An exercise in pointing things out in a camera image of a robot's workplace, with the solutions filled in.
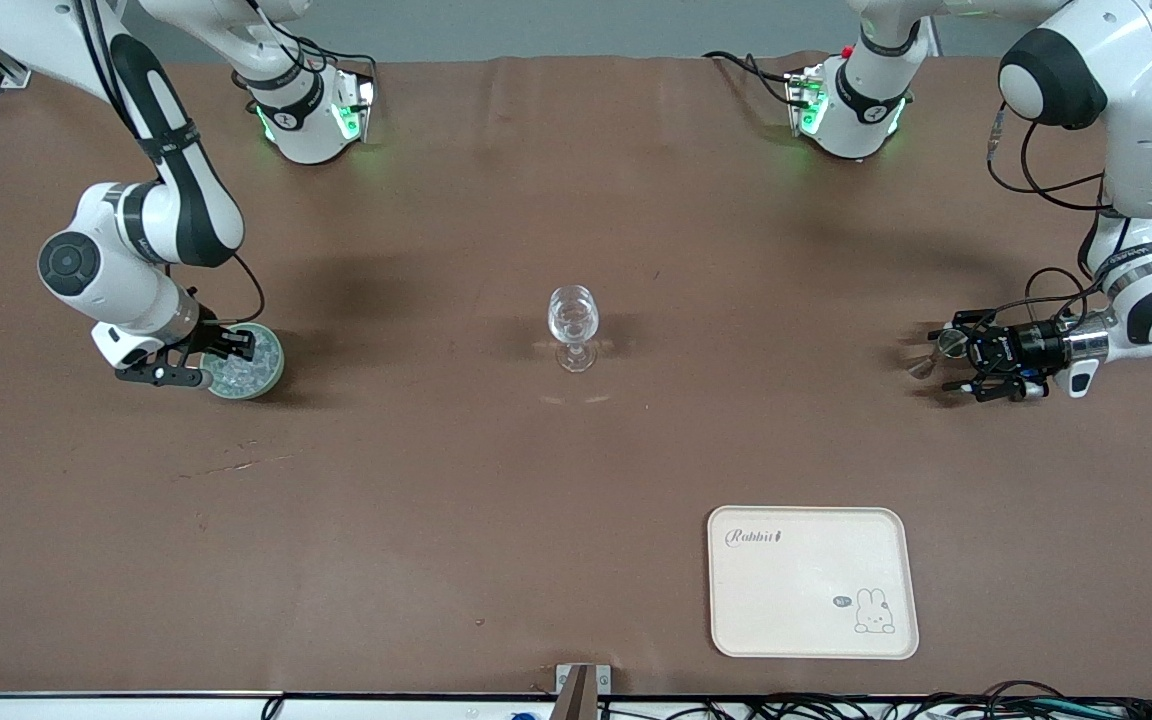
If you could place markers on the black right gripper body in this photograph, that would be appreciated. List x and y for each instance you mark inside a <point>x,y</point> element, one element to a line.
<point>208,336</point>

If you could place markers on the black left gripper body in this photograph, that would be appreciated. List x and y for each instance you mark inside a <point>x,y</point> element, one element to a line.
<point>1033,349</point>

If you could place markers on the metal jigger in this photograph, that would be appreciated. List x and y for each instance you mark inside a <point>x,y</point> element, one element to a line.
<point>952,346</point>

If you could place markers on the clear ice cubes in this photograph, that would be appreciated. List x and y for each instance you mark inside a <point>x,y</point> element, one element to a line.
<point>246,377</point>

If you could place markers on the clear wine glass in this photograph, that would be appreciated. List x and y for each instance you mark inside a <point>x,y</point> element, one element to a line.
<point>573,315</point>

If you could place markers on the green round bowl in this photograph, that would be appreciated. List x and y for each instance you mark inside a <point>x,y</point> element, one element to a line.
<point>274,375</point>

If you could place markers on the brown table mat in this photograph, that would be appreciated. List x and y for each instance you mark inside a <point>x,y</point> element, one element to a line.
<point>436,500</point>

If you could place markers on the cream rabbit print tray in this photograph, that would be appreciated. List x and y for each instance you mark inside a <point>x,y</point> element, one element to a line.
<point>796,600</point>

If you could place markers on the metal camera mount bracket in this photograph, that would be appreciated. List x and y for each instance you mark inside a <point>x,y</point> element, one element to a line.
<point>581,695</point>

